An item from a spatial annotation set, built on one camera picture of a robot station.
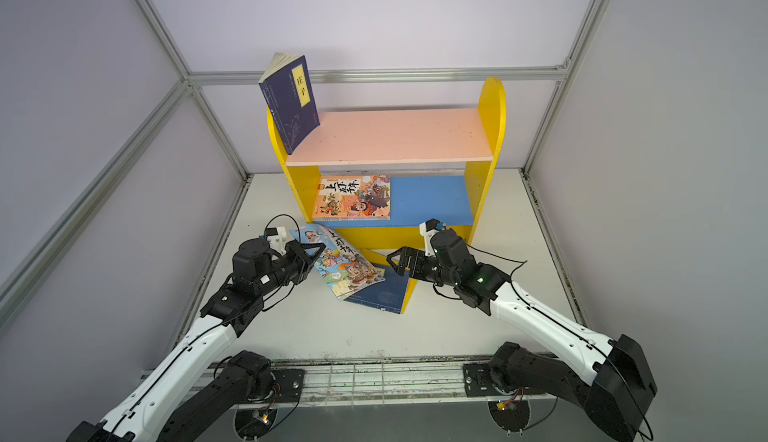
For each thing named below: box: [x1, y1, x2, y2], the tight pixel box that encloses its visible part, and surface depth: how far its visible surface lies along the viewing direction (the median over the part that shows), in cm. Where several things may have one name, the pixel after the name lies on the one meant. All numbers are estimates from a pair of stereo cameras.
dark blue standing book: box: [258, 52, 321, 155], surface depth 66 cm
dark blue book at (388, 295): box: [344, 263, 410, 314], surface depth 87 cm
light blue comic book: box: [289, 224, 385, 300], surface depth 75 cm
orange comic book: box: [312, 175, 391, 221], surface depth 94 cm
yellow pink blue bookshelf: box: [268, 77, 507, 268], surface depth 81 cm
